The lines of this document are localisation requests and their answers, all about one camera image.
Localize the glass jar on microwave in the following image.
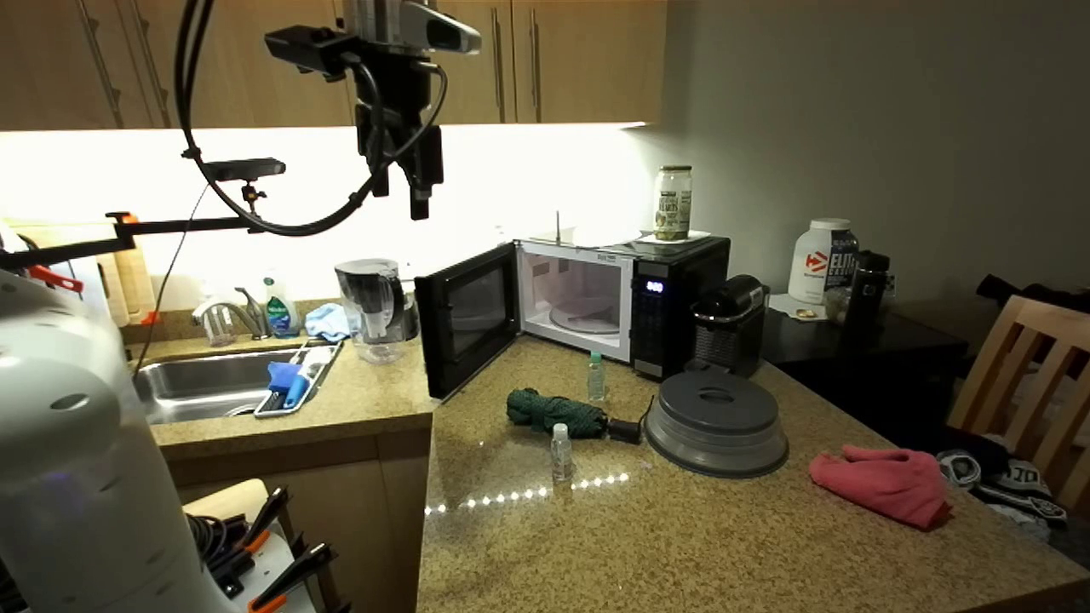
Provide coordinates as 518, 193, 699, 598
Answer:
652, 163, 692, 239

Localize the water filter pitcher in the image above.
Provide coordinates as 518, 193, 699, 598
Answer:
333, 259, 415, 362

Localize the small green bottle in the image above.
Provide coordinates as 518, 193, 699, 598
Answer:
587, 352, 608, 404

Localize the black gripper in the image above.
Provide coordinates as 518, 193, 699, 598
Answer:
266, 0, 481, 222

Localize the pink cloth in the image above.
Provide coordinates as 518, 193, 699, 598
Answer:
808, 445, 951, 531

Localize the dish soap bottle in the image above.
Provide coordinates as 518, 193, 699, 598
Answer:
263, 275, 295, 337

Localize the black camera on stand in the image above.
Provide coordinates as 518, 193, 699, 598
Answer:
199, 156, 285, 232

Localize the grey collapsible microwave cover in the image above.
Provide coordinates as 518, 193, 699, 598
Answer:
643, 371, 791, 478

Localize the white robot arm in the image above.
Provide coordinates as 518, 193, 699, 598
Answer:
0, 0, 481, 613

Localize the wooden chair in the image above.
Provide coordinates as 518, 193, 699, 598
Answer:
951, 297, 1090, 510

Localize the small clear bottle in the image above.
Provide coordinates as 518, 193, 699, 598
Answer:
550, 424, 572, 485

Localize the white plastic jug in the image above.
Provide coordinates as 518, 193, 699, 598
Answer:
785, 218, 855, 304

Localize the blue sponge tray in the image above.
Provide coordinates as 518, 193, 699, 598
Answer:
254, 345, 338, 420

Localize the black dark bottle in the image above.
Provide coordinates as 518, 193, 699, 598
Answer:
848, 253, 889, 327

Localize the steel kitchen sink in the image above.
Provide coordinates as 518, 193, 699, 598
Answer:
134, 348, 293, 424

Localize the black coffee maker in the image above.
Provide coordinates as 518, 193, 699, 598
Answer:
692, 275, 766, 379

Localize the black microwave oven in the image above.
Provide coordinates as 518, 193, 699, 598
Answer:
415, 235, 727, 399

